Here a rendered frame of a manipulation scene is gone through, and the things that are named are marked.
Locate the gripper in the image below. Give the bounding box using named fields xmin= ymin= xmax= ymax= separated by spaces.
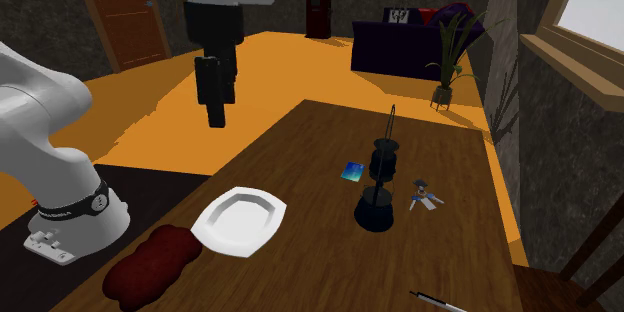
xmin=183 ymin=1 xmax=245 ymax=129

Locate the brown wooden door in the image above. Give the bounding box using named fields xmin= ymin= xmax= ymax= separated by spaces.
xmin=68 ymin=0 xmax=173 ymax=75

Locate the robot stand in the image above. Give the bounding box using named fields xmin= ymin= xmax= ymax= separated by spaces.
xmin=0 ymin=164 xmax=212 ymax=312

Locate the white plate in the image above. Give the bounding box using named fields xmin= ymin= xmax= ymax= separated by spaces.
xmin=189 ymin=185 xmax=288 ymax=259

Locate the blue square card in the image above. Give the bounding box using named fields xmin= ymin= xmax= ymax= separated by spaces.
xmin=340 ymin=160 xmax=367 ymax=184

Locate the dark purple sofa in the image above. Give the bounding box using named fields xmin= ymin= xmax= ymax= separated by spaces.
xmin=350 ymin=2 xmax=487 ymax=83

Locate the dark red lumpy loaf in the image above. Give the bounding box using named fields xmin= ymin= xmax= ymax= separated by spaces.
xmin=101 ymin=224 xmax=204 ymax=312

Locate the black lantern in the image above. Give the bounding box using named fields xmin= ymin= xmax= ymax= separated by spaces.
xmin=353 ymin=104 xmax=402 ymax=234

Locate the brown wooden table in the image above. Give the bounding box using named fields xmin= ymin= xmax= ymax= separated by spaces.
xmin=48 ymin=99 xmax=526 ymax=312

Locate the green potted plant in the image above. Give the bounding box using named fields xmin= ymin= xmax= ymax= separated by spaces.
xmin=424 ymin=10 xmax=514 ymax=112

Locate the bunch of keys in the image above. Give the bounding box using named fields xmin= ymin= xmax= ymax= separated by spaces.
xmin=408 ymin=179 xmax=446 ymax=213

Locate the black and silver pen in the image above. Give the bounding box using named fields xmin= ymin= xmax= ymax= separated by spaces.
xmin=408 ymin=289 xmax=470 ymax=312

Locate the brown wooden chair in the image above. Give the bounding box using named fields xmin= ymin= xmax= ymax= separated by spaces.
xmin=511 ymin=192 xmax=624 ymax=312

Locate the window with wooden frame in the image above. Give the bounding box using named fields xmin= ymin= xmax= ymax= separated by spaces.
xmin=518 ymin=0 xmax=624 ymax=114

